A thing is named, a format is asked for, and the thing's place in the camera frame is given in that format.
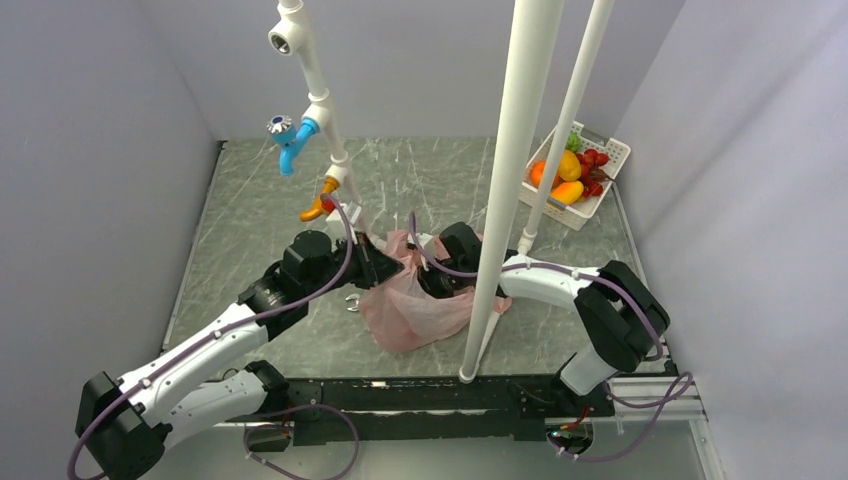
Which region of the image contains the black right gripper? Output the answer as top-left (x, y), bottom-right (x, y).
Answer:
top-left (404, 252), bottom-right (471, 326)

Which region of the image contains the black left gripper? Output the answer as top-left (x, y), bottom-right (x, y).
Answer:
top-left (305, 231), bottom-right (403, 300)

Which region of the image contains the pink plastic bag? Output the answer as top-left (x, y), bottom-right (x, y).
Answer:
top-left (359, 230), bottom-right (475, 353)

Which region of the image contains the orange fake fruit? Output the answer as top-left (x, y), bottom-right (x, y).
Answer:
top-left (529, 161), bottom-right (562, 188)

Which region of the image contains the yellow fake mango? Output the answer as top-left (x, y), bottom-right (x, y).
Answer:
top-left (549, 181), bottom-right (585, 205)

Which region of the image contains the red lychee bunch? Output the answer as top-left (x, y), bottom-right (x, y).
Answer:
top-left (576, 149), bottom-right (612, 199)

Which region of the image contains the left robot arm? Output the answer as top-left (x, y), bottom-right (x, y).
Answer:
top-left (67, 230), bottom-right (403, 479)

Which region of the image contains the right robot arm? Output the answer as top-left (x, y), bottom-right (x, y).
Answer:
top-left (496, 249), bottom-right (670, 415)

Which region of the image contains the green fake lime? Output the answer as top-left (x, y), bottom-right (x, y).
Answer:
top-left (565, 132), bottom-right (582, 153)

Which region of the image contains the silver wrench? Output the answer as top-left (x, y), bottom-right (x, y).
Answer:
top-left (345, 293), bottom-right (361, 313)

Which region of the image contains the orange faucet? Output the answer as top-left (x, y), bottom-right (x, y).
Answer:
top-left (299, 176), bottom-right (340, 223)

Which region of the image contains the white plastic basket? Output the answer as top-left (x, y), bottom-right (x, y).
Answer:
top-left (544, 121), bottom-right (631, 230)

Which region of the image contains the blue faucet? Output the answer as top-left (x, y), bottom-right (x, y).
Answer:
top-left (267, 115), bottom-right (321, 176)

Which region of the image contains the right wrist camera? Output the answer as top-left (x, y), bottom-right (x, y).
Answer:
top-left (412, 234), bottom-right (437, 270)

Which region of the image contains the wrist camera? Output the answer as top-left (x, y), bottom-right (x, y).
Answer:
top-left (412, 234), bottom-right (437, 270)
top-left (321, 194), bottom-right (363, 250)

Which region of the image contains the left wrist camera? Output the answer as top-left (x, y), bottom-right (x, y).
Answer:
top-left (321, 194), bottom-right (363, 250)

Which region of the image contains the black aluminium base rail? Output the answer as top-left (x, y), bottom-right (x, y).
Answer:
top-left (289, 374), bottom-right (614, 446)

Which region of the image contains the white PVC pipe frame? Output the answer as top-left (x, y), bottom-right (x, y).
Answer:
top-left (268, 0), bottom-right (617, 384)

